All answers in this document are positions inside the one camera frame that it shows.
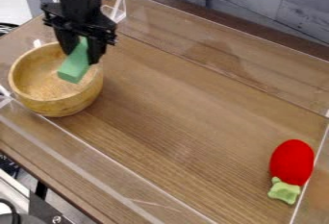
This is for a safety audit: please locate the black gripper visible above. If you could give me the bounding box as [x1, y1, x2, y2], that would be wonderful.
[42, 0, 116, 64]

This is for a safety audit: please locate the green foam stick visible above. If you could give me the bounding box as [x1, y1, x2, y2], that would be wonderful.
[56, 37, 90, 84]

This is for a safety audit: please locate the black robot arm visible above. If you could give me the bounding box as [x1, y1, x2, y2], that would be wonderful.
[42, 0, 116, 64]

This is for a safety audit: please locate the brown wooden bowl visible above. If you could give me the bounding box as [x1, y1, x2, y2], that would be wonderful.
[8, 42, 103, 117]

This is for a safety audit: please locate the black clamp under table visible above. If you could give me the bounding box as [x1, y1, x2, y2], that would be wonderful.
[0, 192, 76, 224]

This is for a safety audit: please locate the red plush strawberry toy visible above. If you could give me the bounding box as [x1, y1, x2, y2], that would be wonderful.
[268, 139, 314, 205]

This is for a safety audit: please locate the clear acrylic corner bracket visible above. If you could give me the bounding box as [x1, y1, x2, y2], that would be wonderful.
[102, 0, 127, 23]

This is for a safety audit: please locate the clear acrylic tray wall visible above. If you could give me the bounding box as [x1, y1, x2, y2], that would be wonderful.
[0, 0, 329, 224]

